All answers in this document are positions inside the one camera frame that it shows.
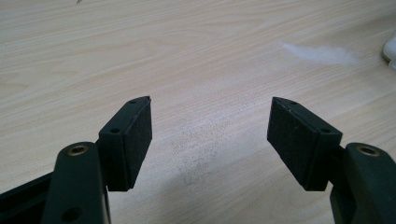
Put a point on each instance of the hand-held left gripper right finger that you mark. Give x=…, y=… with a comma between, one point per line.
x=302, y=143

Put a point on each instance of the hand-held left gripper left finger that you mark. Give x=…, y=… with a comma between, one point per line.
x=127, y=146

